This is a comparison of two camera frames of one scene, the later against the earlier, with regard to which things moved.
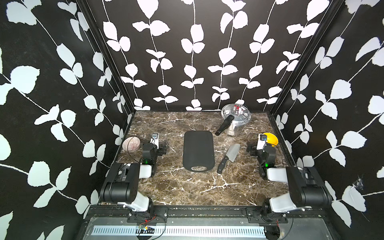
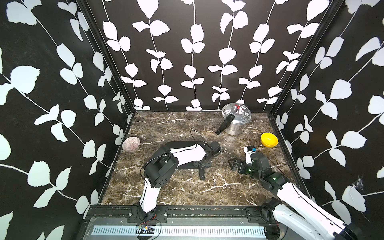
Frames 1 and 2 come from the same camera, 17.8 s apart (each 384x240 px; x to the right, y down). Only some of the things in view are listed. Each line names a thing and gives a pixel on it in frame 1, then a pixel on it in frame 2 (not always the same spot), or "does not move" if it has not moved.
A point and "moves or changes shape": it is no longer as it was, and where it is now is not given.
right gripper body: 254,152 to 245,169
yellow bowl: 271,139 does not move
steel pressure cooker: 235,116 does not move
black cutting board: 198,150 moves or changes shape
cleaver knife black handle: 221,166 to 202,173
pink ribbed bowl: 131,144 does not move
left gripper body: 161,150 to 207,164
